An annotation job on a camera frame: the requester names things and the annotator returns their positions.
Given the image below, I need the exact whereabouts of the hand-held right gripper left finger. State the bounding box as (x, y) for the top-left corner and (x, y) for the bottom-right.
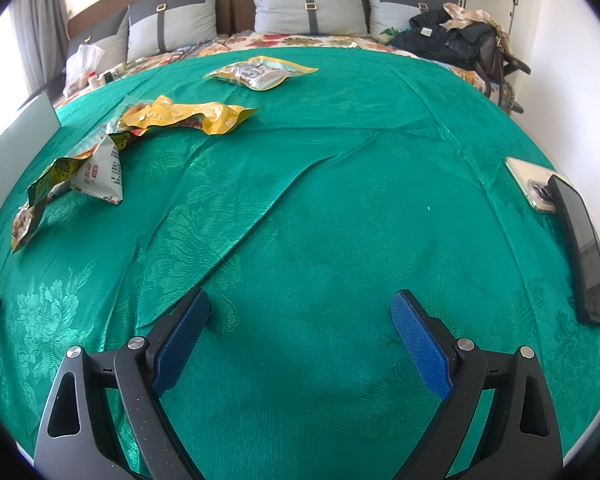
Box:
(32, 286), (212, 480)

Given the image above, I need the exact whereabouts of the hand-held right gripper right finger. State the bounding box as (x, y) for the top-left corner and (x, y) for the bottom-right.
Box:
(390, 289), (566, 480)

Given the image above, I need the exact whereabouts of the green and yellow snack packet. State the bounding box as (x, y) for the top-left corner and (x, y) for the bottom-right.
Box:
(11, 130), (136, 254)

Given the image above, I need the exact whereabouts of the white snack packet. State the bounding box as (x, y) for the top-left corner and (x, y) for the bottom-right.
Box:
(71, 135), (126, 206)

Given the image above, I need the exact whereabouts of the clear packet of orange snacks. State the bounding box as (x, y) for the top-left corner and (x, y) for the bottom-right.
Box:
(100, 96), (151, 148)

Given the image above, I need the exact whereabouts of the clear yellow-edged snack packet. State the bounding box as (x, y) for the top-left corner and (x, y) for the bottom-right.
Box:
(203, 55), (319, 92)

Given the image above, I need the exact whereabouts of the green patterned bedspread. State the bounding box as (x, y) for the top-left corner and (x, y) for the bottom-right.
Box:
(0, 47), (600, 480)

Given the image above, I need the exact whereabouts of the black phone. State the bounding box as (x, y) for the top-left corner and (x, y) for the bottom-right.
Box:
(548, 174), (600, 327)

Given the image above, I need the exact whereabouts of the beige phone in clear case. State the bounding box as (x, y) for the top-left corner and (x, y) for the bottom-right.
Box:
(505, 156), (574, 215)

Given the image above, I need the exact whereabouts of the white plastic bag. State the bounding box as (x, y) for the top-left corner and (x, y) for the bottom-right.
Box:
(62, 44), (105, 97)

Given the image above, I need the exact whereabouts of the grey pillow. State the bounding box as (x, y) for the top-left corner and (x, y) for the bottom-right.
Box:
(127, 0), (222, 57)
(362, 0), (459, 39)
(246, 0), (370, 37)
(69, 10), (131, 68)

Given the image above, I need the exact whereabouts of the grey curtain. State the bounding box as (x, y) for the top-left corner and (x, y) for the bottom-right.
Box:
(10, 0), (77, 102)

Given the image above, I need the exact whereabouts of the black chair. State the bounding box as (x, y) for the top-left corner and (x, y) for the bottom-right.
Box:
(484, 54), (532, 112)

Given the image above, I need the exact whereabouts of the brown bag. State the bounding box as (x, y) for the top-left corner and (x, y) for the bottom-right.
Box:
(475, 30), (507, 82)

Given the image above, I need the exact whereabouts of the black jacket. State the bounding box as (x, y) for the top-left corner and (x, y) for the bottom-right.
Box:
(395, 8), (498, 67)

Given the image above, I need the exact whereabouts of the floral bed sheet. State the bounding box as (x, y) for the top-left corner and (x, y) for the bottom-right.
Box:
(52, 30), (518, 111)

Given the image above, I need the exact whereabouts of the beige patterned cloth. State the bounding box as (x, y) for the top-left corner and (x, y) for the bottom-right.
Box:
(442, 2), (513, 52)

